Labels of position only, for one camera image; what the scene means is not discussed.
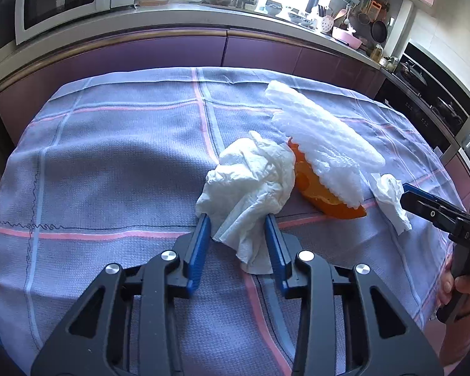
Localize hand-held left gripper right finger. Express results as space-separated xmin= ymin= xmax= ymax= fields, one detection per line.
xmin=264 ymin=214 xmax=444 ymax=376

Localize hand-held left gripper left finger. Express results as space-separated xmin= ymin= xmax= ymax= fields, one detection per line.
xmin=30 ymin=214 xmax=213 ymax=376

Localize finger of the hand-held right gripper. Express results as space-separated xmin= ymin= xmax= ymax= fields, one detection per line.
xmin=402 ymin=182 xmax=462 ymax=213
xmin=399 ymin=190 xmax=470 ymax=236

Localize small white tissue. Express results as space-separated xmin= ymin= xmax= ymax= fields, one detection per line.
xmin=370 ymin=173 xmax=413 ymax=236

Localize white paper towel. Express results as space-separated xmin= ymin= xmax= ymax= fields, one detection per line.
xmin=196 ymin=130 xmax=296 ymax=275

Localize person's right forearm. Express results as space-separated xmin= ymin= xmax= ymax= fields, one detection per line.
xmin=439 ymin=305 xmax=470 ymax=365

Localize black built-in oven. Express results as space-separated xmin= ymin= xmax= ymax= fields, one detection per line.
xmin=374 ymin=41 xmax=470 ymax=153

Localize grey checkered tablecloth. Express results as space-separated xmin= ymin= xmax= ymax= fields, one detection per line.
xmin=0 ymin=66 xmax=467 ymax=376

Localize white foam fruit net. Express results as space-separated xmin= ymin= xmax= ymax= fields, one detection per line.
xmin=264 ymin=80 xmax=386 ymax=208

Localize black frying pan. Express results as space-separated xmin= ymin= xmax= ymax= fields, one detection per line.
xmin=370 ymin=19 xmax=388 ymax=44

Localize pink bowl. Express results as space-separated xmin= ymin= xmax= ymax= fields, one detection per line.
xmin=332 ymin=27 xmax=364 ymax=48

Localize purple kitchen base cabinets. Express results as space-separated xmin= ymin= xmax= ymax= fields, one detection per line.
xmin=0 ymin=27 xmax=388 ymax=145

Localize white dotted utensil holder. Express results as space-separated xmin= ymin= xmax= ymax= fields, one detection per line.
xmin=317 ymin=6 xmax=335 ymax=33

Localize white microwave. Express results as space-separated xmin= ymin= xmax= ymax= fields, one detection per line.
xmin=15 ymin=0 xmax=138 ymax=45

